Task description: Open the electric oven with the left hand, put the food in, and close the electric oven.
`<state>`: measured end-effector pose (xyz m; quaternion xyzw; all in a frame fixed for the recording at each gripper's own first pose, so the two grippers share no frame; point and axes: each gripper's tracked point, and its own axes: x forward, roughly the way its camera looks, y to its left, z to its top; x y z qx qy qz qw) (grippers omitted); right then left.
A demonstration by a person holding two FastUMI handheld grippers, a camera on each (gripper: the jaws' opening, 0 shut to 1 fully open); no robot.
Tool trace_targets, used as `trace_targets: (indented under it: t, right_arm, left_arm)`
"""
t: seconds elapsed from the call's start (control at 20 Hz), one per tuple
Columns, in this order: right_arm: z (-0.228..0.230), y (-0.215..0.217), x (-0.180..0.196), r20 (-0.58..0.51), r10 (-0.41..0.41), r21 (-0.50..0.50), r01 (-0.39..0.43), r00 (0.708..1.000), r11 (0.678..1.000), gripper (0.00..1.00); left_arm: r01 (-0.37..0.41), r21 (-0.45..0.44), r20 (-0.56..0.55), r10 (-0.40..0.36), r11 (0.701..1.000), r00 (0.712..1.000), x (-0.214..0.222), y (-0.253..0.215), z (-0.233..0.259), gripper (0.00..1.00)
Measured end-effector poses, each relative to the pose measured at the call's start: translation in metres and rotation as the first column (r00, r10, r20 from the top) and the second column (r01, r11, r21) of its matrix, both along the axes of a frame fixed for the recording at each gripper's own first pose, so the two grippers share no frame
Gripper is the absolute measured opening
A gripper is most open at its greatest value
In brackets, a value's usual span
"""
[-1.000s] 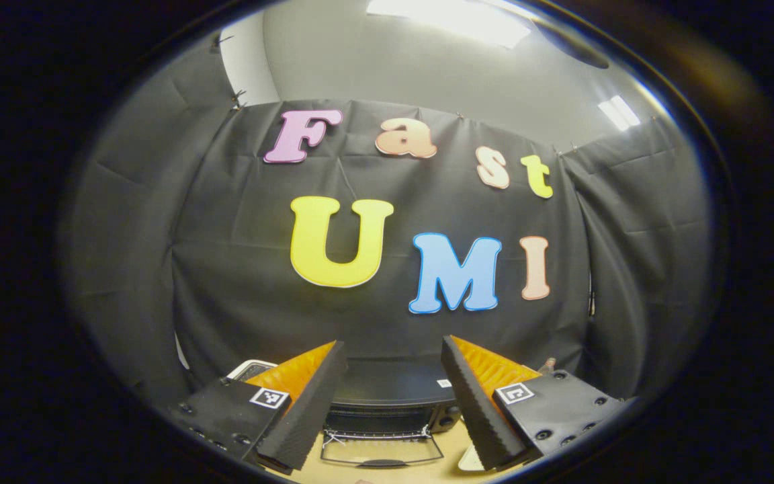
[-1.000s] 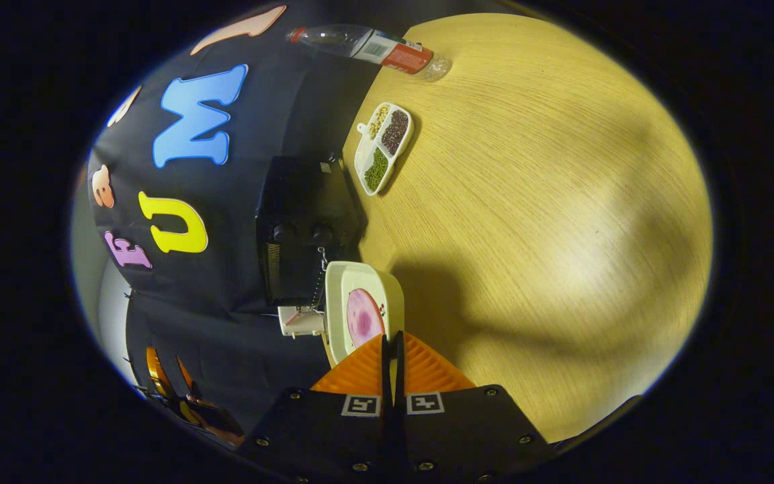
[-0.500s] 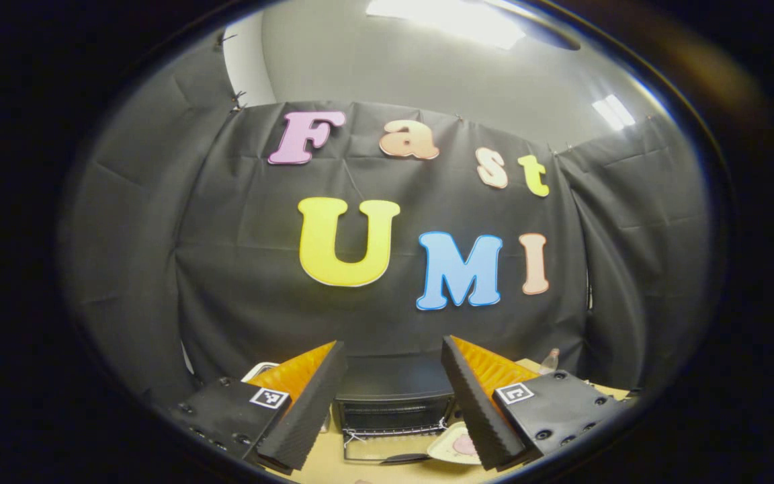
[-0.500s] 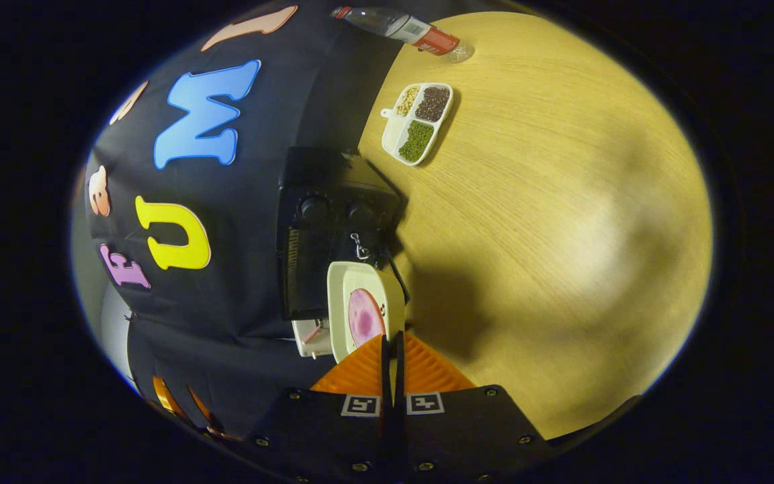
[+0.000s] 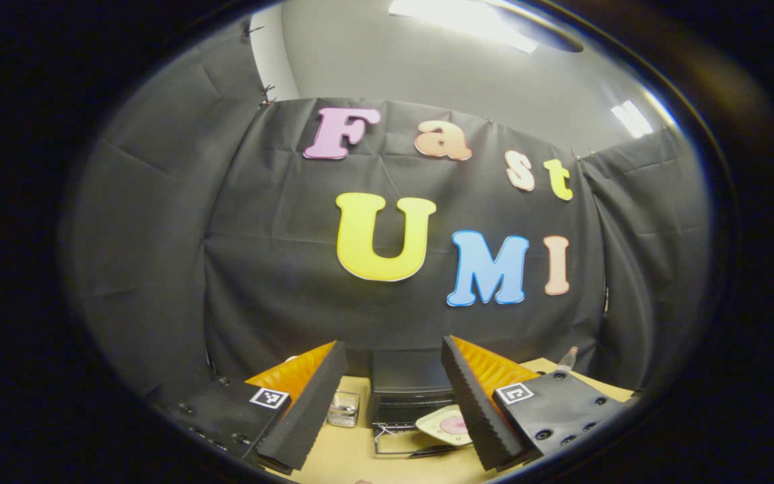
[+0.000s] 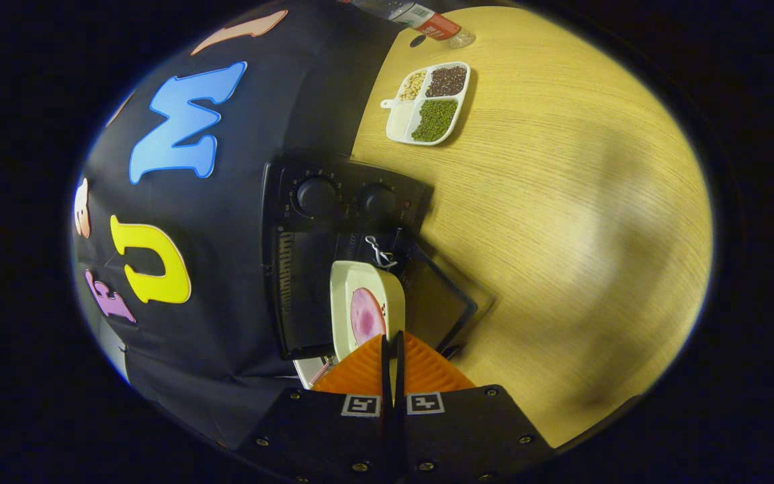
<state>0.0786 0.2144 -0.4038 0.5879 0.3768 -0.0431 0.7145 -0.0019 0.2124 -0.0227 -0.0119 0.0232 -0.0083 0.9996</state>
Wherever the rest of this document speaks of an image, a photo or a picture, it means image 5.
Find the large ceiling light panel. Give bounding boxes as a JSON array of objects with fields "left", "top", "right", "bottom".
[{"left": 389, "top": 0, "right": 540, "bottom": 54}]

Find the black backdrop cloth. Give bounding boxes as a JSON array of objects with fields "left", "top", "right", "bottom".
[{"left": 64, "top": 20, "right": 715, "bottom": 405}]

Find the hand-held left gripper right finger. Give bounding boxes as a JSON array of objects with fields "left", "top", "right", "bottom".
[{"left": 441, "top": 335, "right": 630, "bottom": 472}]

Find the beige food plate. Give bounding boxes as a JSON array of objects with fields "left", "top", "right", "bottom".
[{"left": 415, "top": 405, "right": 474, "bottom": 446}]

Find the metal wire basket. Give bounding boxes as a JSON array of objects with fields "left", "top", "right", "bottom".
[{"left": 327, "top": 391, "right": 361, "bottom": 429}]

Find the small ceiling light panel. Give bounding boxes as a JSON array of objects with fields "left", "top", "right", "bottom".
[{"left": 611, "top": 100, "right": 654, "bottom": 139}]

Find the black electric oven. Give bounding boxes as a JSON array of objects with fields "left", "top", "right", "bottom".
[{"left": 368, "top": 350, "right": 476, "bottom": 460}]

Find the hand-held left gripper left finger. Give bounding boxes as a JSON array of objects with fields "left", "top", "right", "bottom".
[{"left": 167, "top": 341, "right": 349, "bottom": 471}]

